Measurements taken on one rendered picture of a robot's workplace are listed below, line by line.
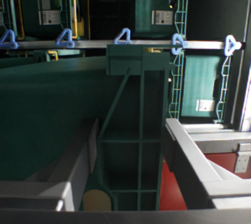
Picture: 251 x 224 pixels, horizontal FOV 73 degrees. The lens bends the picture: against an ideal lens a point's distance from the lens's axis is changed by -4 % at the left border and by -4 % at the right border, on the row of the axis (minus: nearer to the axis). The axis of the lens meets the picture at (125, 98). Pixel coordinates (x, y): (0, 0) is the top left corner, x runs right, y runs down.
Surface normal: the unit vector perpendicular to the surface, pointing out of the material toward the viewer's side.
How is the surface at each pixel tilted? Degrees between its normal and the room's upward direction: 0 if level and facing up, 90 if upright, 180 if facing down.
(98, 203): 92
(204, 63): 91
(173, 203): 90
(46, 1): 94
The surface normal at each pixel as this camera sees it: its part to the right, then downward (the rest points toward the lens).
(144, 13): -0.09, 0.26
